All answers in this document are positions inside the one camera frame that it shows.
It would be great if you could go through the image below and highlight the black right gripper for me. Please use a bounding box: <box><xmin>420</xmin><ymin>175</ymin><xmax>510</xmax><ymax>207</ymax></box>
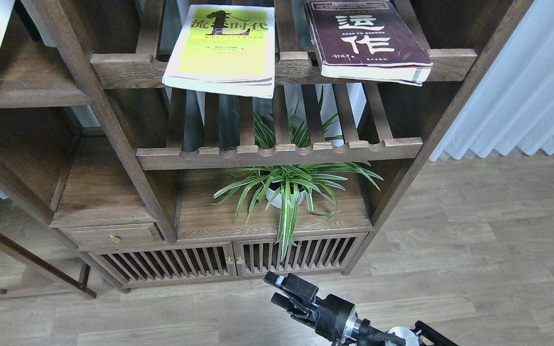
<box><xmin>264</xmin><ymin>272</ymin><xmax>357</xmax><ymax>344</ymax></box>

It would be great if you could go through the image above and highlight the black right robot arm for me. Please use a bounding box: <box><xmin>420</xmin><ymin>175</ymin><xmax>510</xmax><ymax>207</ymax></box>
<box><xmin>264</xmin><ymin>272</ymin><xmax>455</xmax><ymax>346</ymax></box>

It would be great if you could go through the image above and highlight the white plant pot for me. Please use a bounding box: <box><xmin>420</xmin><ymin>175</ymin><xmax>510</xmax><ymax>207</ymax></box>
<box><xmin>265</xmin><ymin>183</ymin><xmax>306</xmax><ymax>209</ymax></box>

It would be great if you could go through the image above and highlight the green spider plant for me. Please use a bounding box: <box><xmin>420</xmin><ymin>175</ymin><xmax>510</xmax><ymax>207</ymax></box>
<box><xmin>206</xmin><ymin>86</ymin><xmax>383</xmax><ymax>263</ymax></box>

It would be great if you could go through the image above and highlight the dark wooden bookshelf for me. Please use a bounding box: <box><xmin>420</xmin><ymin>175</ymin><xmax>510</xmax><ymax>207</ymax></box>
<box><xmin>0</xmin><ymin>0</ymin><xmax>532</xmax><ymax>292</ymax></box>

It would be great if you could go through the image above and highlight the yellow green book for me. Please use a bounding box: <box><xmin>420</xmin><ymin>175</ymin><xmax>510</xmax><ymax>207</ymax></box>
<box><xmin>162</xmin><ymin>4</ymin><xmax>276</xmax><ymax>99</ymax></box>

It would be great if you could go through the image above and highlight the dark red book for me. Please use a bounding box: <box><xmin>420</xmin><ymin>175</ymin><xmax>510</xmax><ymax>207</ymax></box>
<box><xmin>304</xmin><ymin>0</ymin><xmax>433</xmax><ymax>86</ymax></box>

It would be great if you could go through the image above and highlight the white curtain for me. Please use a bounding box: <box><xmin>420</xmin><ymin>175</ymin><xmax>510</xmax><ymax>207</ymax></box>
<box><xmin>429</xmin><ymin>0</ymin><xmax>554</xmax><ymax>161</ymax></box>

